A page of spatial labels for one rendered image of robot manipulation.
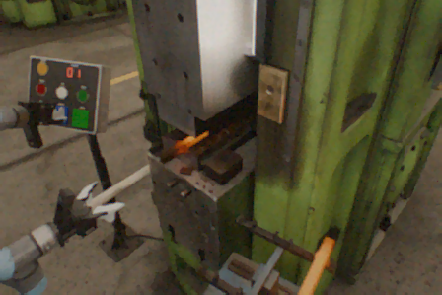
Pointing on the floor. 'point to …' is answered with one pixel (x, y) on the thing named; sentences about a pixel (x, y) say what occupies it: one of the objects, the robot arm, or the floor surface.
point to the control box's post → (103, 178)
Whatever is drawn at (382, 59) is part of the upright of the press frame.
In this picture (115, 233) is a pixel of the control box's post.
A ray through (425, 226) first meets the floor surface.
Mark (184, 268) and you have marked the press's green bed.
